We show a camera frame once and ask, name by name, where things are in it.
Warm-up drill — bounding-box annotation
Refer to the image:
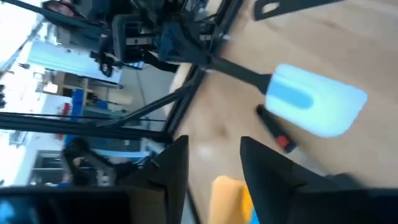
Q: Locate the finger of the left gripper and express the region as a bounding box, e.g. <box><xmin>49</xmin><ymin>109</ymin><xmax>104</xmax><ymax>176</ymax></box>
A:
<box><xmin>159</xmin><ymin>23</ymin><xmax>212</xmax><ymax>66</ymax></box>

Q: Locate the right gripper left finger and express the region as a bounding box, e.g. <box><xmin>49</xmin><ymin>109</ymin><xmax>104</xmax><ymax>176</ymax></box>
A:
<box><xmin>0</xmin><ymin>135</ymin><xmax>190</xmax><ymax>224</ymax></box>

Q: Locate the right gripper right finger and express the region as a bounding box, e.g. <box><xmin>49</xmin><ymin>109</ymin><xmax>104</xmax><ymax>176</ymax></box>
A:
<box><xmin>239</xmin><ymin>136</ymin><xmax>398</xmax><ymax>224</ymax></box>

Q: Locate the yellow silicone spatula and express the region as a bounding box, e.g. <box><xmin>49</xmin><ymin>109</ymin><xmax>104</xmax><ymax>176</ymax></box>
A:
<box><xmin>241</xmin><ymin>186</ymin><xmax>254</xmax><ymax>215</ymax></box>

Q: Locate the blue silicone spatula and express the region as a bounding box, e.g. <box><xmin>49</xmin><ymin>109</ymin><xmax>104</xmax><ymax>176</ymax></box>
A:
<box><xmin>248</xmin><ymin>208</ymin><xmax>261</xmax><ymax>224</ymax></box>

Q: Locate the orange plastic bin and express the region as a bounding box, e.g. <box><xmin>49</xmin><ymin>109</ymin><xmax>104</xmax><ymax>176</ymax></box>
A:
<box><xmin>208</xmin><ymin>175</ymin><xmax>254</xmax><ymax>224</ymax></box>

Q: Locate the small black red-dot spatula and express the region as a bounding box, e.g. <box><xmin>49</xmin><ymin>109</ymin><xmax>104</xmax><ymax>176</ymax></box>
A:
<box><xmin>256</xmin><ymin>104</ymin><xmax>298</xmax><ymax>155</ymax></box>

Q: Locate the white spatula black handle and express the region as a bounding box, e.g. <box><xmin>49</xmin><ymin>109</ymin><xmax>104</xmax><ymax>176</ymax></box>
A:
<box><xmin>205</xmin><ymin>54</ymin><xmax>369</xmax><ymax>139</ymax></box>

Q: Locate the black slotted turner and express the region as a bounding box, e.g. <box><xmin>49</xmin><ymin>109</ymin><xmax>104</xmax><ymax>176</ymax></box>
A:
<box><xmin>253</xmin><ymin>0</ymin><xmax>346</xmax><ymax>21</ymax></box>

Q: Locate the black upright frame post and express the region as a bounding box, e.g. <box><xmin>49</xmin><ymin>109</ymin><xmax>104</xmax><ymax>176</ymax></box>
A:
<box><xmin>0</xmin><ymin>111</ymin><xmax>174</xmax><ymax>144</ymax></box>

